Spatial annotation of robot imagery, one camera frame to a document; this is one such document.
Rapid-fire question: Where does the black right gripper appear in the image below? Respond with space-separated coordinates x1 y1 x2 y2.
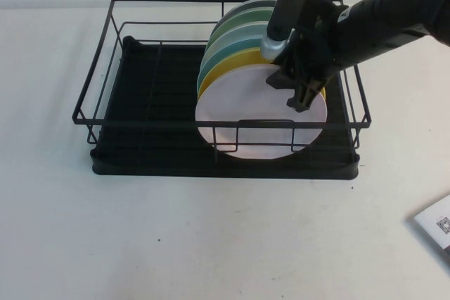
265 0 349 112

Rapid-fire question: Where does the pink round plate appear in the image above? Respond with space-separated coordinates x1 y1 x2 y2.
194 63 329 160

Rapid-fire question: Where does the yellow round plate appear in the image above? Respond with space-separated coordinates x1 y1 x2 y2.
197 46 328 105

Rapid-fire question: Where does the pale grey round plate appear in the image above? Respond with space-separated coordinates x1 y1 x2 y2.
205 22 272 66

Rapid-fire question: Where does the teal blue round plate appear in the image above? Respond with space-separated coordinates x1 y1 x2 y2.
197 36 270 92

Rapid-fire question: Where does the green round plate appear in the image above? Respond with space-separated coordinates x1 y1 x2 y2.
209 6 279 56

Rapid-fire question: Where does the dark grey-green round plate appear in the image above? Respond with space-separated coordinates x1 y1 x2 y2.
219 0 283 34

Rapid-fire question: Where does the black plastic drip tray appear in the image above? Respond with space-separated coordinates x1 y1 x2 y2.
90 35 361 180

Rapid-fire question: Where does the white QR code booklet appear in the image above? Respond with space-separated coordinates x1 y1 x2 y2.
408 194 450 261

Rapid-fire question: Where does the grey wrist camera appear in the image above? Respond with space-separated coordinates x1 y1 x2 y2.
259 0 311 61

